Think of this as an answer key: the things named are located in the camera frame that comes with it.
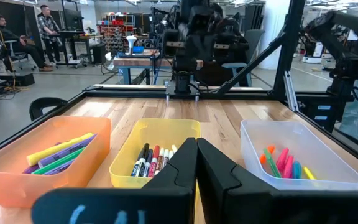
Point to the yellow plastic bin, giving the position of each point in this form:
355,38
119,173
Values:
129,182

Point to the shelf with red bins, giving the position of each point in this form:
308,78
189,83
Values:
117,31

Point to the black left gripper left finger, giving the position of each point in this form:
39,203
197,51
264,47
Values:
182,171

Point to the orange plastic bin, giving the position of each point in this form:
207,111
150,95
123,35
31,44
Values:
11,189

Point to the blue dry-erase marker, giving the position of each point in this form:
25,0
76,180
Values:
134,171

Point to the clear plastic bin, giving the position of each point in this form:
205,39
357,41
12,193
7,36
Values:
322,183

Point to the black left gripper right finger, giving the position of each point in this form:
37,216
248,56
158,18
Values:
213,174

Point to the thick purple highlighter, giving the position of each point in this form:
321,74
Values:
70,151
59,169
30,169

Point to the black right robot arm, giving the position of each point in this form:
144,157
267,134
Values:
182,79

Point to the black low platform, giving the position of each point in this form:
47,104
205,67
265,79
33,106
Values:
17,79

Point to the black desk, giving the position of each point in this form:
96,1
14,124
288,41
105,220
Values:
70,32

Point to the black robot arm on stand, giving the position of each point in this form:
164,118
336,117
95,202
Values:
346,65

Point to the blue-grey workbench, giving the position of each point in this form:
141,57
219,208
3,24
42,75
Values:
141,62

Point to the white mushroom-shaped lamp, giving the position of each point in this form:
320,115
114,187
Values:
131,39

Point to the blue storage bin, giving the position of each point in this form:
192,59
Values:
138,49

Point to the black aluminium rig frame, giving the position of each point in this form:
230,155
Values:
129,93

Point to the thick yellow highlighter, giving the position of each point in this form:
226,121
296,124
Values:
57,149

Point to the thin green highlighter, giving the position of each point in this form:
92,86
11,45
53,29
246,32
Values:
272,164

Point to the thin orange highlighter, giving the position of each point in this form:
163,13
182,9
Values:
262,159

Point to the black cube box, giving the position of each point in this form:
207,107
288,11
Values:
99,54

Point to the thin yellow highlighter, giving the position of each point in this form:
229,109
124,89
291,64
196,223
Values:
309,173

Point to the brown dry-erase marker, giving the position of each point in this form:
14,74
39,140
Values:
160,161

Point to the black computer monitor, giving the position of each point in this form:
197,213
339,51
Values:
73,20

